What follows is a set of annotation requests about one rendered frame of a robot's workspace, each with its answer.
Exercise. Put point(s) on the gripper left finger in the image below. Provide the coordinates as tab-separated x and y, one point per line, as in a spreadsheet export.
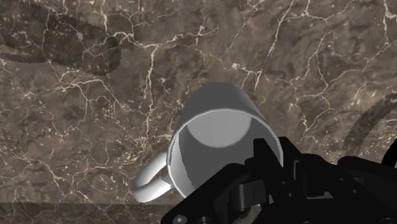
229	186

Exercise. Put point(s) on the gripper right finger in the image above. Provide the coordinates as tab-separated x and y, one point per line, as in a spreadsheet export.
366	183

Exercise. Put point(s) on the grey mug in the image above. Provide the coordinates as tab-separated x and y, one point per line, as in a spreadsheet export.
214	149

